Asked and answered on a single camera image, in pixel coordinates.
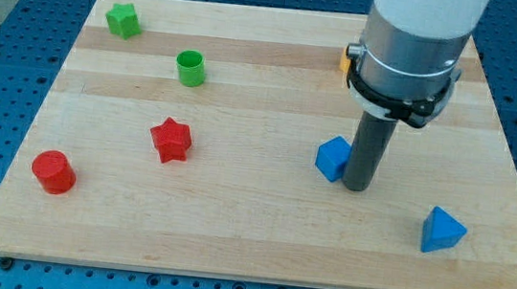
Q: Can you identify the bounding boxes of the blue cube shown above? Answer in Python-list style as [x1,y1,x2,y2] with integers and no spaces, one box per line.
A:
[315,136,350,182]

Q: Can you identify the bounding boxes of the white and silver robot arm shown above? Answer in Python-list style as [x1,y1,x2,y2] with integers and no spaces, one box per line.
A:
[346,0,489,128]

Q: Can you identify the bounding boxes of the wooden board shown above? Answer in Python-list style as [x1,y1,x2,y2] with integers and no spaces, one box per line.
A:
[0,0,517,289]

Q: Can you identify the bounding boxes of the red star block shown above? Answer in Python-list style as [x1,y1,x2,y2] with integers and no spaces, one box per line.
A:
[150,117,192,164]

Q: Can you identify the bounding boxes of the green cylinder block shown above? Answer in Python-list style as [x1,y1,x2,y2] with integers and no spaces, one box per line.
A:
[176,50,205,87]

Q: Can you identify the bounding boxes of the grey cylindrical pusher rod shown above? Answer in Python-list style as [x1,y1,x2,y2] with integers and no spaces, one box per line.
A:
[342,112,396,191]

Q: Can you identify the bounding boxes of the yellow block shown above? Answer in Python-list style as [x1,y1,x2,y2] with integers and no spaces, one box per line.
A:
[339,48,350,73]

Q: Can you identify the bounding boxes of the green star block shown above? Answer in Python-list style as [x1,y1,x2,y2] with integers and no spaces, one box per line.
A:
[105,3,142,40]

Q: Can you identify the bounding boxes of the blue triangular prism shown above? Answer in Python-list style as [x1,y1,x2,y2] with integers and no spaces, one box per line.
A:
[420,207,467,253]

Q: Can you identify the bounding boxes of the red cylinder block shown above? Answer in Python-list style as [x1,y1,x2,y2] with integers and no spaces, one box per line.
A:
[31,150,77,194]

